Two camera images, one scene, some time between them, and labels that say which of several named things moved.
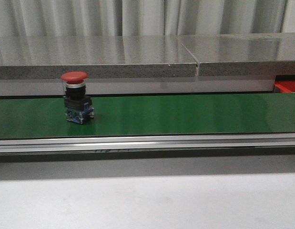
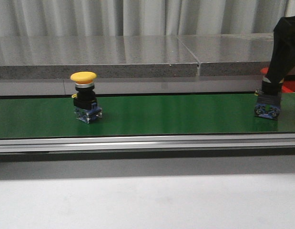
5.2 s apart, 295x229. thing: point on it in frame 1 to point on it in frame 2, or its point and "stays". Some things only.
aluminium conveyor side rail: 70,144 stays
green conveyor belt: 150,115 stays
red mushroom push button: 78,106 to 269,99
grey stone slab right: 252,54 stays
